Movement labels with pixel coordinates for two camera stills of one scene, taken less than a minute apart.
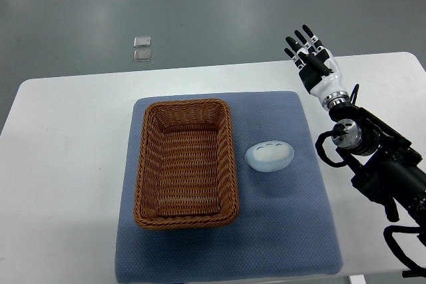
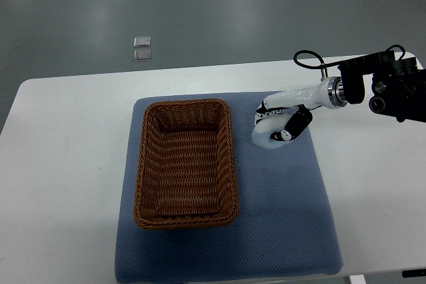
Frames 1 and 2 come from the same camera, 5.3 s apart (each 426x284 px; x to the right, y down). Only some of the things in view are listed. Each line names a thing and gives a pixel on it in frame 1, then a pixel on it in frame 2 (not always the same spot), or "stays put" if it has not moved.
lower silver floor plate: [142, 55] stays put
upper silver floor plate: [142, 41] stays put
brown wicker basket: [186, 172] stays put
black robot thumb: [315, 64] -> [295, 126]
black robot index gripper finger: [297, 62] -> [262, 112]
